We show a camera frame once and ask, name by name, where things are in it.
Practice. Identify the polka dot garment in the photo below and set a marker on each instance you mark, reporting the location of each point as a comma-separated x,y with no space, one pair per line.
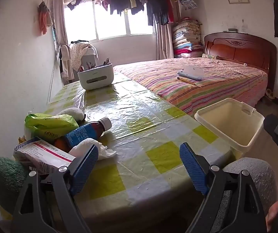
77,55

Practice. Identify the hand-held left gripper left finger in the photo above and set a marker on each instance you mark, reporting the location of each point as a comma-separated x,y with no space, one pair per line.
85,168

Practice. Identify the cream plastic bin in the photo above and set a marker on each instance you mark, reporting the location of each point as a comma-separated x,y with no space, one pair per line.
226,121

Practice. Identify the beige curtain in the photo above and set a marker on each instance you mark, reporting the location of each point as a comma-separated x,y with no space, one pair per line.
164,43
60,17

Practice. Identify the checked plastic tablecloth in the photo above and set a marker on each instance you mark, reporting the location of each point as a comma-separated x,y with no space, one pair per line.
141,116

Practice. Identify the green snack bag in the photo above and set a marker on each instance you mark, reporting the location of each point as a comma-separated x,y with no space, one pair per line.
49,125

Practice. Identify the white air cooler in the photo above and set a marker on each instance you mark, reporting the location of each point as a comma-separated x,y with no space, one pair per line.
91,59

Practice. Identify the pink and white medicine box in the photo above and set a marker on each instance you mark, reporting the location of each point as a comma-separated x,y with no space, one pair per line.
44,155

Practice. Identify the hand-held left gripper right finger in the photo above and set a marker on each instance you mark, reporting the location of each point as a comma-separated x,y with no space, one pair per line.
192,170

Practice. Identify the green plush toy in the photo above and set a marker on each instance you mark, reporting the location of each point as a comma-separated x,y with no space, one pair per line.
5,182

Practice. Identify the white hanging garment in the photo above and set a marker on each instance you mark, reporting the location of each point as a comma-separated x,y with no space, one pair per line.
64,63

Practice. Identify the stack of folded quilts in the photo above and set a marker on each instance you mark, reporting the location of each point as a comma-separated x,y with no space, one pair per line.
186,38

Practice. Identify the yellow packet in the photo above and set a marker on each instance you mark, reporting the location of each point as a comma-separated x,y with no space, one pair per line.
22,140

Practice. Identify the floral hanging cloth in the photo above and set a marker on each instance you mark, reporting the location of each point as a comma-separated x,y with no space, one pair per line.
188,3

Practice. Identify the orange cloth on hook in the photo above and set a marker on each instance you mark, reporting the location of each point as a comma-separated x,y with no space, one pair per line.
43,21

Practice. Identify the white tissue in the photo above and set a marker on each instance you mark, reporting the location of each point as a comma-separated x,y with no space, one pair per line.
83,144

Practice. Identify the white desk organizer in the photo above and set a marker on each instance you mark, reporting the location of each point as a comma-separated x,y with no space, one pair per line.
95,77

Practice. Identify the pair of slippers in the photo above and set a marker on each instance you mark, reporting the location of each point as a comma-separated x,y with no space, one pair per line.
270,94

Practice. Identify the window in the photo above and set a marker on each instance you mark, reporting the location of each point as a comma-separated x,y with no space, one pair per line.
109,24

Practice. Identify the wooden headboard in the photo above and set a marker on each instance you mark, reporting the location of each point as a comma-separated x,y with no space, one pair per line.
241,51

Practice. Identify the brown bottle with blue label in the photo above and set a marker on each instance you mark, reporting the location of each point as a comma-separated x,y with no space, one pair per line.
80,133

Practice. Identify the floral pillow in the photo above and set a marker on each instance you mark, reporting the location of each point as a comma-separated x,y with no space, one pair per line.
209,56

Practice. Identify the bed with striped sheet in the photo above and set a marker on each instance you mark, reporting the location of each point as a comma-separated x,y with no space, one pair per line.
177,89

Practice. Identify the white plush toy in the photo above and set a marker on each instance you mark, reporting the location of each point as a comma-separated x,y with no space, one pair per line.
71,112

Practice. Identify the wooden pen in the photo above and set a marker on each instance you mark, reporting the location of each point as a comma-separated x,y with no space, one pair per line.
186,80

